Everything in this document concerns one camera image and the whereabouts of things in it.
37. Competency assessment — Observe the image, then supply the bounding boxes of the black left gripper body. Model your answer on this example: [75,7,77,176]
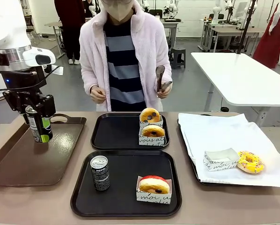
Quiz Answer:
[1,66,48,96]

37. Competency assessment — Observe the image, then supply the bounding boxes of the black and green drink can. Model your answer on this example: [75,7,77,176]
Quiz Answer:
[24,105,53,143]

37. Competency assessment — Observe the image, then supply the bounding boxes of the black patterned Pepsi can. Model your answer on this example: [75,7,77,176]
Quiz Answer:
[90,155,111,191]

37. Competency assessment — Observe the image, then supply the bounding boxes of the glazed donut with chocolate dots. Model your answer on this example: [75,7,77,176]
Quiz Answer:
[139,178,170,195]
[141,124,166,138]
[139,107,161,123]

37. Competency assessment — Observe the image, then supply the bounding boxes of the dark metal tongs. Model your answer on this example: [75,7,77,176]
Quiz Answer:
[155,65,173,93]

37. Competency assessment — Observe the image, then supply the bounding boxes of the red frosted donut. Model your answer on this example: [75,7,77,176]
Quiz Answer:
[140,175,169,186]

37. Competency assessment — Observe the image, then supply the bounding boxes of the person's left forearm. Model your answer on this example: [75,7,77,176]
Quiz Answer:
[162,58,173,86]

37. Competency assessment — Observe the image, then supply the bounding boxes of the person's right forearm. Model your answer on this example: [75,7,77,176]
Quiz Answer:
[80,63,102,92]

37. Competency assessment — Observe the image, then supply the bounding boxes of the person's right hand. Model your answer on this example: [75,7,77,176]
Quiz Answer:
[89,84,107,105]

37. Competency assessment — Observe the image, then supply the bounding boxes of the person's left hand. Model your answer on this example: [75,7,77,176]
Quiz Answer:
[156,82,172,99]

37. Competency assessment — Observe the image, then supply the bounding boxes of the grey background workbench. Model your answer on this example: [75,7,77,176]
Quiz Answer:
[45,22,66,60]

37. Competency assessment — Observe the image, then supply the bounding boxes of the person in dark clothes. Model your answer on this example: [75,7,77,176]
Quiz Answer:
[54,0,86,65]

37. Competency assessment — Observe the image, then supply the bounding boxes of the person in pink fleece jacket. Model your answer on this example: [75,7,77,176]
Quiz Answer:
[79,0,173,113]

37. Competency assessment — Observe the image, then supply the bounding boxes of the small black square tray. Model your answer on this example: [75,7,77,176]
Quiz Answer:
[90,113,170,151]

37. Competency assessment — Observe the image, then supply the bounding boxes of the beige face mask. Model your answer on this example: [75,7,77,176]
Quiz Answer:
[102,0,134,22]

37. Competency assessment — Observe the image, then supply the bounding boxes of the large black square tray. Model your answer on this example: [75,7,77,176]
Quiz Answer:
[70,150,183,218]

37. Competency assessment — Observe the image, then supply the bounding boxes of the black plastic stool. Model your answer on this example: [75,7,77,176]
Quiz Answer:
[169,46,186,70]

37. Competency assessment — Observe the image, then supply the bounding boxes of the grey background desk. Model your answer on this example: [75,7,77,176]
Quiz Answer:
[162,19,184,47]

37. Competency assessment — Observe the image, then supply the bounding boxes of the white paper sheet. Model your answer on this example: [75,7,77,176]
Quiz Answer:
[178,112,280,188]

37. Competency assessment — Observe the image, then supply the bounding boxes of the black tray under paper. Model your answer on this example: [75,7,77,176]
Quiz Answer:
[177,113,227,188]

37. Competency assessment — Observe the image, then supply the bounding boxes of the white table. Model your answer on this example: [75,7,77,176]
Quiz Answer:
[191,52,280,128]

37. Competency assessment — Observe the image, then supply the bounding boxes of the white background workbench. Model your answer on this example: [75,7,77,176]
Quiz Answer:
[200,18,266,53]

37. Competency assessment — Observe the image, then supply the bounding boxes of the black stand pole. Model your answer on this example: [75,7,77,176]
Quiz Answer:
[236,0,258,55]

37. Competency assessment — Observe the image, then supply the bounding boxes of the yellow sprinkled donut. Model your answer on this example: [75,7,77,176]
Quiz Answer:
[237,150,265,174]

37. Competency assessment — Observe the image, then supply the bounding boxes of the red dress on mannequin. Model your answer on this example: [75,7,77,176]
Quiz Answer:
[252,3,280,69]

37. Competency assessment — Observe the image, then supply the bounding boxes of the brown plastic tray with handles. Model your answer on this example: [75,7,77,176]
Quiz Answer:
[0,113,87,188]

